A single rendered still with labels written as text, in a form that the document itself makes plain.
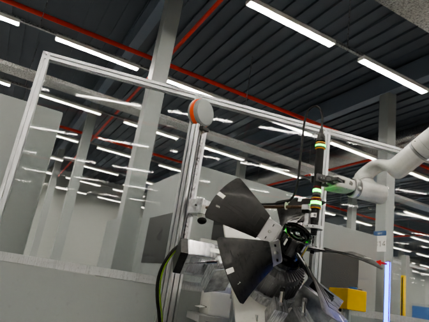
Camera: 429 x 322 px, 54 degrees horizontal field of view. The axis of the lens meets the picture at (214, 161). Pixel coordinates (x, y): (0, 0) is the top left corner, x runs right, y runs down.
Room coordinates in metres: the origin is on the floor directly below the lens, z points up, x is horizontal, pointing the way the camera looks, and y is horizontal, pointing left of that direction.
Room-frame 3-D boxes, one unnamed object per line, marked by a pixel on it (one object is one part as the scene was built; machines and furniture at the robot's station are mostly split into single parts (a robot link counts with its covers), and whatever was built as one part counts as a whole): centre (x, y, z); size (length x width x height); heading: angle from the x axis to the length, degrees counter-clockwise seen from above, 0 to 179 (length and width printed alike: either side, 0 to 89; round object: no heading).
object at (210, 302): (2.16, -0.10, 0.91); 0.17 x 0.16 x 0.11; 14
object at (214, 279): (1.63, -0.08, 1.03); 0.15 x 0.10 x 0.14; 14
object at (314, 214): (1.65, -0.43, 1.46); 0.04 x 0.04 x 0.46
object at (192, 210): (2.06, 0.04, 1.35); 0.10 x 0.07 x 0.08; 49
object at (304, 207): (1.65, -0.42, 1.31); 0.09 x 0.07 x 0.10; 49
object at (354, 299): (2.02, -0.71, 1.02); 0.16 x 0.10 x 0.11; 14
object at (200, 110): (2.12, 0.11, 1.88); 0.17 x 0.15 x 0.16; 104
